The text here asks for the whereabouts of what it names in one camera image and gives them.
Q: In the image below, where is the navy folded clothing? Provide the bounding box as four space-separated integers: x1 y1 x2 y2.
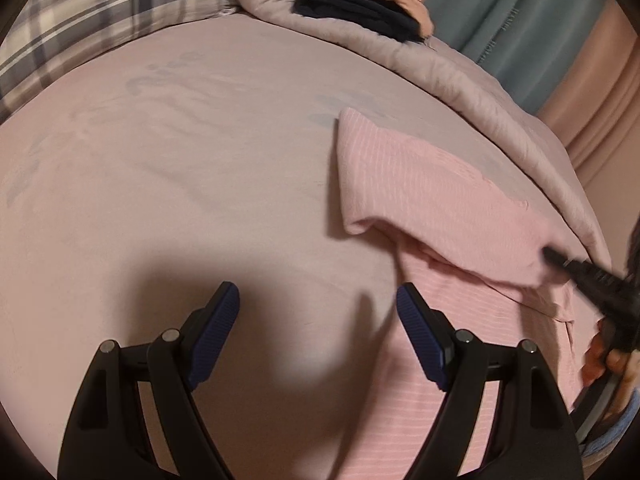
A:
292 0 422 43

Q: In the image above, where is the mauve bed sheet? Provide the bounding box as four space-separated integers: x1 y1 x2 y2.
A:
0 7 603 480

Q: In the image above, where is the person's right hand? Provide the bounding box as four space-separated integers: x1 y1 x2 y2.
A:
581 332 631 388

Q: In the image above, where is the pink curtain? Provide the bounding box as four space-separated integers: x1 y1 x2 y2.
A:
537 0 640 188

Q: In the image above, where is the teal curtain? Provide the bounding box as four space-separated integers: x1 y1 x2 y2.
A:
424 0 612 113

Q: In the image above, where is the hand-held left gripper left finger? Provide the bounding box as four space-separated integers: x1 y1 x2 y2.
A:
57 281 241 480

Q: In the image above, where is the grey plaid pillow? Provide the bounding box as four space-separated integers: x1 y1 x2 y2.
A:
0 0 242 122

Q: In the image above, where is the blue patterned cloth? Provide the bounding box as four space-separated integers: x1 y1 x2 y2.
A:
582 417 633 461

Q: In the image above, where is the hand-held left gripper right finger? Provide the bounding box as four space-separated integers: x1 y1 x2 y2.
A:
396 281 585 480

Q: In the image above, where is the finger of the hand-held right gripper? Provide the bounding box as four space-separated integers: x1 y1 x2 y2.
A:
542 246 640 313

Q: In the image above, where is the pink striped knit garment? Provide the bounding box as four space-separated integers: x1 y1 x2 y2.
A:
336 107 592 480

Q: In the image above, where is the mauve quilted comforter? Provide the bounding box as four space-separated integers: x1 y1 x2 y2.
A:
209 0 617 281

